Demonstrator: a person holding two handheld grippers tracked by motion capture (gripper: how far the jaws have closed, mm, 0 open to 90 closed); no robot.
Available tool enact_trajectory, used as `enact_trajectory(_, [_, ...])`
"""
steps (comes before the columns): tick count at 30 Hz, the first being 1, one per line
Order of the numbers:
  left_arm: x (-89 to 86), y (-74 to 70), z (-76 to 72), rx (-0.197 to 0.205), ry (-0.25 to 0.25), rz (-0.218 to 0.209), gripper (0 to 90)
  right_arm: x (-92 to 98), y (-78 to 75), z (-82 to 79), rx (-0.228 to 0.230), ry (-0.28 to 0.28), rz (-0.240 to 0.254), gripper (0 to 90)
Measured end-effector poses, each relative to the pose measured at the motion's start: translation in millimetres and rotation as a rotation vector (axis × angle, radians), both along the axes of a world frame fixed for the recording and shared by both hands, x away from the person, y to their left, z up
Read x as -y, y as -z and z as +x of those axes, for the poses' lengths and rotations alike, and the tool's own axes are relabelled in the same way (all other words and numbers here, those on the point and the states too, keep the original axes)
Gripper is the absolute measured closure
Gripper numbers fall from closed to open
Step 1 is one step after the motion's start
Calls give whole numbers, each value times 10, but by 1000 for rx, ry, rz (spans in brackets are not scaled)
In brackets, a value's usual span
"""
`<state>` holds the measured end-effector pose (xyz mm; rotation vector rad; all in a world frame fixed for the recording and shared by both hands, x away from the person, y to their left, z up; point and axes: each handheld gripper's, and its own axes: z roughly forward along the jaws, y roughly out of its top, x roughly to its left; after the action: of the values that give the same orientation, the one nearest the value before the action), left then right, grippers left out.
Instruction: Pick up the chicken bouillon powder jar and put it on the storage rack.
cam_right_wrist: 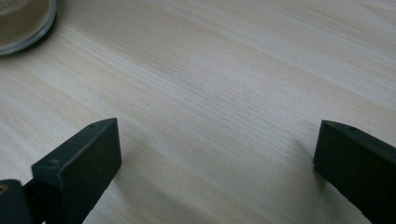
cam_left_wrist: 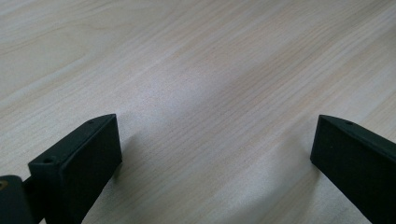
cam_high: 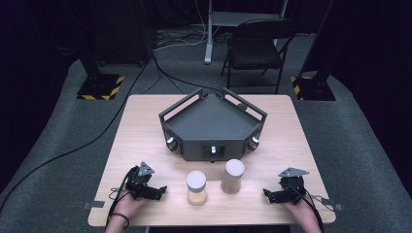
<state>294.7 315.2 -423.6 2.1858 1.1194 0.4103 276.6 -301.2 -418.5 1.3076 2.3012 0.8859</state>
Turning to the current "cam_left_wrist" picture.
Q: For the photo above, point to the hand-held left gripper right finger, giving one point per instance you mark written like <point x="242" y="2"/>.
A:
<point x="358" y="158"/>

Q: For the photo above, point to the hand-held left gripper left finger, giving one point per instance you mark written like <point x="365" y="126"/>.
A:
<point x="77" y="165"/>

